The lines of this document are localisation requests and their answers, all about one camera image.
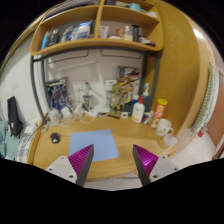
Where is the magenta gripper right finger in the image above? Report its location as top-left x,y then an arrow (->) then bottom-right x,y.
132,143 -> 180,187

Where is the wooden wall shelf unit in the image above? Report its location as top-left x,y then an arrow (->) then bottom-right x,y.
30,0 -> 164,56

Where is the white plastic cup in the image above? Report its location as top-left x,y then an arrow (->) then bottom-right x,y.
163,134 -> 177,147

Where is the white lotion pump bottle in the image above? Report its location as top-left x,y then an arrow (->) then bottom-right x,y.
132,96 -> 145,123

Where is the white ceramic mug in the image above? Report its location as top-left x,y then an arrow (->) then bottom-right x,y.
156,119 -> 174,136

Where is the black computer mouse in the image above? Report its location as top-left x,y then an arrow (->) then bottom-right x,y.
50,133 -> 60,144

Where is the yellow red chips can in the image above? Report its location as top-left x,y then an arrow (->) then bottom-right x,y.
150,98 -> 168,129

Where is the white tube on shelf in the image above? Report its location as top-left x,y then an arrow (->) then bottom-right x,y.
99,26 -> 109,39

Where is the light blue mouse pad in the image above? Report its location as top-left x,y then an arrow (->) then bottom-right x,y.
69,129 -> 119,161

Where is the blue bottle on shelf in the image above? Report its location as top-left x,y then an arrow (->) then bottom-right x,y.
41,31 -> 50,50

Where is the white cable bundle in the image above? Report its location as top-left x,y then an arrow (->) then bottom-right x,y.
43,99 -> 101,129

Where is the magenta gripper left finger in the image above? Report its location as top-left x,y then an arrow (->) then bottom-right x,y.
45,143 -> 95,188

